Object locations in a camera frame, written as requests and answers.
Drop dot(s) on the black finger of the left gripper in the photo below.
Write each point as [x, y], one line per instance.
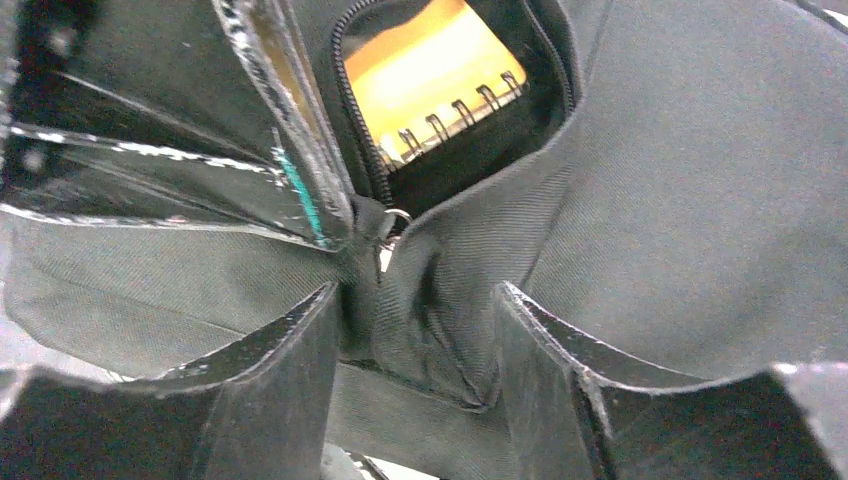
[213, 77]
[78, 179]

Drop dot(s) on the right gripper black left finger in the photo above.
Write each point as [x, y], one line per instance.
[254, 409]

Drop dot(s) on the black student backpack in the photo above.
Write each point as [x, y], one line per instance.
[672, 181]

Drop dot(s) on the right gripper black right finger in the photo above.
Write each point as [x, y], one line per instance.
[578, 408]

